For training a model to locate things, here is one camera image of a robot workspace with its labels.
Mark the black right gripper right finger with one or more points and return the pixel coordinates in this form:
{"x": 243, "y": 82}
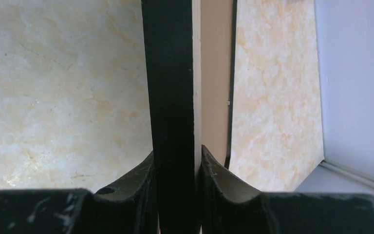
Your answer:
{"x": 231, "y": 206}

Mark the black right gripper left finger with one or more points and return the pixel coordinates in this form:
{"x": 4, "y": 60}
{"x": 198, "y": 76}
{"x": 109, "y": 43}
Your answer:
{"x": 126, "y": 206}

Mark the wooden picture frame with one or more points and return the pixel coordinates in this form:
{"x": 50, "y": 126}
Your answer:
{"x": 186, "y": 42}

